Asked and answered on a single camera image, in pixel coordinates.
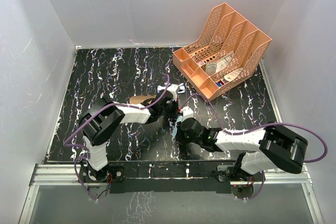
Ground brown glasses case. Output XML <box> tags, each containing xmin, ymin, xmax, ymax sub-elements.
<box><xmin>129</xmin><ymin>95</ymin><xmax>156</xmax><ymax>106</ymax></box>

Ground light blue cleaning cloth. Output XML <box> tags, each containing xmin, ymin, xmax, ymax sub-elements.
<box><xmin>172</xmin><ymin>115</ymin><xmax>183</xmax><ymax>137</ymax></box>

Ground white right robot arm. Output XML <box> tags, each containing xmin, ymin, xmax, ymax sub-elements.
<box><xmin>174</xmin><ymin>118</ymin><xmax>308</xmax><ymax>180</ymax></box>

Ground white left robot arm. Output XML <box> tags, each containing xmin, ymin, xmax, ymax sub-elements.
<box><xmin>82</xmin><ymin>91</ymin><xmax>179</xmax><ymax>182</ymax></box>

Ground white sunglasses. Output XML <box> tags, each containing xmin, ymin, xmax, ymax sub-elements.
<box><xmin>157</xmin><ymin>83</ymin><xmax>185</xmax><ymax>94</ymax></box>

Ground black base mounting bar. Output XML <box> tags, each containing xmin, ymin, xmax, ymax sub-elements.
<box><xmin>76</xmin><ymin>161</ymin><xmax>263</xmax><ymax>197</ymax></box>

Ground red and blue small items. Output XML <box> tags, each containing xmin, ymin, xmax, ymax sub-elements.
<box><xmin>215</xmin><ymin>80</ymin><xmax>225</xmax><ymax>87</ymax></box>

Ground grey folded pouch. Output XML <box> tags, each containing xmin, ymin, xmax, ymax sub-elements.
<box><xmin>205</xmin><ymin>62</ymin><xmax>217</xmax><ymax>76</ymax></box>

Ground white round disc item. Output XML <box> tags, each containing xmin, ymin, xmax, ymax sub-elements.
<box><xmin>224</xmin><ymin>68</ymin><xmax>242</xmax><ymax>82</ymax></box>

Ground peach plastic desk organizer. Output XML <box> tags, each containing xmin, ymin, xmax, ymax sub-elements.
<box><xmin>173</xmin><ymin>3</ymin><xmax>271</xmax><ymax>101</ymax></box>

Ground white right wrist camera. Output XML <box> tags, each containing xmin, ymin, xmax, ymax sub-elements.
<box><xmin>177</xmin><ymin>106</ymin><xmax>194</xmax><ymax>122</ymax></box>

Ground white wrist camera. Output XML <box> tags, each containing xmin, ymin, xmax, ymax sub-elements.
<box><xmin>166</xmin><ymin>84</ymin><xmax>180</xmax><ymax>102</ymax></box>
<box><xmin>177</xmin><ymin>106</ymin><xmax>194</xmax><ymax>122</ymax></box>

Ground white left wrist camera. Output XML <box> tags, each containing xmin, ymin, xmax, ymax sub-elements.
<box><xmin>166</xmin><ymin>84</ymin><xmax>180</xmax><ymax>102</ymax></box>

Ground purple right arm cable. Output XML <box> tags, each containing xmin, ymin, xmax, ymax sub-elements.
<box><xmin>180</xmin><ymin>94</ymin><xmax>328</xmax><ymax>163</ymax></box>

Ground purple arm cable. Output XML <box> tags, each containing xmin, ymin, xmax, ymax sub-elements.
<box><xmin>64</xmin><ymin>74</ymin><xmax>171</xmax><ymax>183</ymax></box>
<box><xmin>180</xmin><ymin>94</ymin><xmax>328</xmax><ymax>163</ymax></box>

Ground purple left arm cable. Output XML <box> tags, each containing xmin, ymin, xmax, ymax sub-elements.
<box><xmin>64</xmin><ymin>74</ymin><xmax>171</xmax><ymax>183</ymax></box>

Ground aluminium frame rail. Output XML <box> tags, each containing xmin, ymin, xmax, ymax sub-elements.
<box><xmin>29</xmin><ymin>164</ymin><xmax>312</xmax><ymax>186</ymax></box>

